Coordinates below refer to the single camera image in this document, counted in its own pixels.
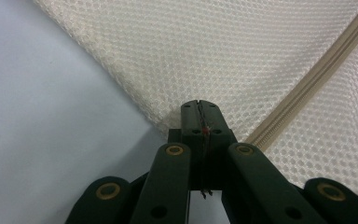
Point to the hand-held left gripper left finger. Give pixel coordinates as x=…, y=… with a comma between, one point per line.
x=192, y=130

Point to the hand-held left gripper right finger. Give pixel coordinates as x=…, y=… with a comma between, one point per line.
x=217, y=137

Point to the white mesh laundry bag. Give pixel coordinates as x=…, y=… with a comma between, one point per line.
x=217, y=56

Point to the light blue table mat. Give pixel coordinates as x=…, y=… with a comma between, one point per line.
x=28, y=109

